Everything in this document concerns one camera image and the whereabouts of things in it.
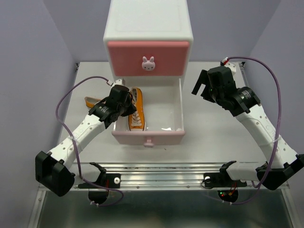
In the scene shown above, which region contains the dark pink drawer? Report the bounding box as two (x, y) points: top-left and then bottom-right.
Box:
(107, 41), (190, 76)

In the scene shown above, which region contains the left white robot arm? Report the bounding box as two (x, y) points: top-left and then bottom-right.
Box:
(35, 79), (136, 197)

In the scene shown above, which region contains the light pink drawer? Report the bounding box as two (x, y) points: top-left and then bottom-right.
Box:
(112, 76), (185, 147)

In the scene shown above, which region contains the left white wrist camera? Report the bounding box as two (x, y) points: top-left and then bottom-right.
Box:
(106, 78), (125, 88)

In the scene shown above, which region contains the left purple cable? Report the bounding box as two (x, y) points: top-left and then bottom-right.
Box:
(55, 76), (124, 207)

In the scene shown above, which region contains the orange sneaker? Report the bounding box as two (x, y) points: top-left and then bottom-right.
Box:
(84, 96), (105, 109)
(128, 87), (146, 131)

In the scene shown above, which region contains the white plastic drawer cabinet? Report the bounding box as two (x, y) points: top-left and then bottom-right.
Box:
(103, 0), (193, 77)

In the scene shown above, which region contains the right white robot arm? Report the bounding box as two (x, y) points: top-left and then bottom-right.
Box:
(191, 66), (304, 190)

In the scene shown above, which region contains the purple cable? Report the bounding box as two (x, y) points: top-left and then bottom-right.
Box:
(55, 76), (124, 207)
(204, 56), (283, 206)

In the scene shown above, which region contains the aluminium mounting rail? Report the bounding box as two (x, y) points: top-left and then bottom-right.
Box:
(39, 162), (291, 192)

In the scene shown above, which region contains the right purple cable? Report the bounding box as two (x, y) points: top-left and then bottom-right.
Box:
(204, 56), (283, 206)

